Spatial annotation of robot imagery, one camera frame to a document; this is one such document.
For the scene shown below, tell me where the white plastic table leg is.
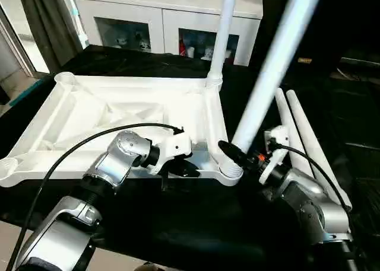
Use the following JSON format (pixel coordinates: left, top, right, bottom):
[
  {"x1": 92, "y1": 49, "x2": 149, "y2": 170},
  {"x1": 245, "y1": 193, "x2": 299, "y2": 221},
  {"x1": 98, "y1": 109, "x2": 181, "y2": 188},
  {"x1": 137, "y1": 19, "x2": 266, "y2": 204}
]
[
  {"x1": 218, "y1": 0, "x2": 327, "y2": 179},
  {"x1": 205, "y1": 0, "x2": 240, "y2": 90},
  {"x1": 285, "y1": 90, "x2": 353, "y2": 212},
  {"x1": 274, "y1": 87, "x2": 313, "y2": 177}
]

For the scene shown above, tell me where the white plastic table top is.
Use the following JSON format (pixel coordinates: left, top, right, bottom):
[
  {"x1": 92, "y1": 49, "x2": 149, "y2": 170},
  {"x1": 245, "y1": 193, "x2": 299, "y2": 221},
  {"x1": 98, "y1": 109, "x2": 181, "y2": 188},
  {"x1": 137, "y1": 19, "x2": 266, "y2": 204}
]
[{"x1": 0, "y1": 71, "x2": 246, "y2": 189}]

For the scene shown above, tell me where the black work surface mat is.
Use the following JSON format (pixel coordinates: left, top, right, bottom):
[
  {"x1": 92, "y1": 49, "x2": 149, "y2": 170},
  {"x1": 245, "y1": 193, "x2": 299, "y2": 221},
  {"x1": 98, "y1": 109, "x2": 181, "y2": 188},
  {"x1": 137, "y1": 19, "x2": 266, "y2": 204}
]
[{"x1": 0, "y1": 44, "x2": 380, "y2": 271}]

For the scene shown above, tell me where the brown round robot part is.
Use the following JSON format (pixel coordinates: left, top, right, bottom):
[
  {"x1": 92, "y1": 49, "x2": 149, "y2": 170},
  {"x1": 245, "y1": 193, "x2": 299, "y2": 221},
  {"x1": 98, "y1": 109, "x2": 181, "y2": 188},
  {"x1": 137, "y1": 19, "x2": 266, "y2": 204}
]
[{"x1": 138, "y1": 262, "x2": 162, "y2": 271}]

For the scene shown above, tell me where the long dark metal rod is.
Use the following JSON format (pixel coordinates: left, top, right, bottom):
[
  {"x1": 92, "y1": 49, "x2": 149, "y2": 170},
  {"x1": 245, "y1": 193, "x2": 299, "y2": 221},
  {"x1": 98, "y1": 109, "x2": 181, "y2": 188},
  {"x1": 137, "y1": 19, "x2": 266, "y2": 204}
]
[{"x1": 340, "y1": 57, "x2": 380, "y2": 69}]

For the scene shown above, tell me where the white glass-door cabinet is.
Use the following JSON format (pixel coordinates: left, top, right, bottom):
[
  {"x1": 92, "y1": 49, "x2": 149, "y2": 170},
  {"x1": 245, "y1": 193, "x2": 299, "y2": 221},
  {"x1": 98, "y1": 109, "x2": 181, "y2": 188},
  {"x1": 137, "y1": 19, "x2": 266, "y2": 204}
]
[{"x1": 73, "y1": 0, "x2": 264, "y2": 67}]

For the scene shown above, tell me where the black backdrop cloth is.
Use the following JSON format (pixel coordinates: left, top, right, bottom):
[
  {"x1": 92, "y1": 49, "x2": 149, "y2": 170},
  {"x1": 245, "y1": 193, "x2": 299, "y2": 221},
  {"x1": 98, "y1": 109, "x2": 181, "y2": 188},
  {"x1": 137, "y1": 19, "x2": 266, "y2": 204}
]
[{"x1": 249, "y1": 0, "x2": 380, "y2": 85}]

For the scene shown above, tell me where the grey curtain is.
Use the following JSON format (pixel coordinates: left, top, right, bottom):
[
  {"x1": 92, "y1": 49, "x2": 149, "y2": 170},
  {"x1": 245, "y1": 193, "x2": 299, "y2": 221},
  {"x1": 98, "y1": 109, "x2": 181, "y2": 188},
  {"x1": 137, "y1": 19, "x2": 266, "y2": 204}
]
[{"x1": 17, "y1": 0, "x2": 84, "y2": 74}]

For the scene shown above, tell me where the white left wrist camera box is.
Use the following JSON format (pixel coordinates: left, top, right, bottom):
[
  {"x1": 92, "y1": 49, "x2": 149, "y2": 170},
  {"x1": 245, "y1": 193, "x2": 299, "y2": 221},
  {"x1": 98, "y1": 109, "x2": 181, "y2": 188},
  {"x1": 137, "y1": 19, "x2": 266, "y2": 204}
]
[{"x1": 150, "y1": 127, "x2": 194, "y2": 176}]

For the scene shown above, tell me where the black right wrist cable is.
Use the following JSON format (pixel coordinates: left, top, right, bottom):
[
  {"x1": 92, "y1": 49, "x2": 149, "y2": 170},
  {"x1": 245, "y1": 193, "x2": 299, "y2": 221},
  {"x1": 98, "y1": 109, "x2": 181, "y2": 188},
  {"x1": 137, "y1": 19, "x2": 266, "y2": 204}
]
[{"x1": 268, "y1": 139, "x2": 353, "y2": 212}]

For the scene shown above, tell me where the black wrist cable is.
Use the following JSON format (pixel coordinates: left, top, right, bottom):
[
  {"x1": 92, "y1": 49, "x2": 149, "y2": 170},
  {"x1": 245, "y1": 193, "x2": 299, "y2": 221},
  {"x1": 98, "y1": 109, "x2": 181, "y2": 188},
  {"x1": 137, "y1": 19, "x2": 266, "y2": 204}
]
[
  {"x1": 268, "y1": 139, "x2": 353, "y2": 212},
  {"x1": 6, "y1": 122, "x2": 185, "y2": 271}
]

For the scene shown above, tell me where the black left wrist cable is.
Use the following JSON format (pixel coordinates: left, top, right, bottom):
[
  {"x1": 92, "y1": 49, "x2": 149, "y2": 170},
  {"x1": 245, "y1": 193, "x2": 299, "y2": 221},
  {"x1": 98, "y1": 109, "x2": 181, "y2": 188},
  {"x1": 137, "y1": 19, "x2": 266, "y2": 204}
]
[{"x1": 6, "y1": 122, "x2": 185, "y2": 271}]

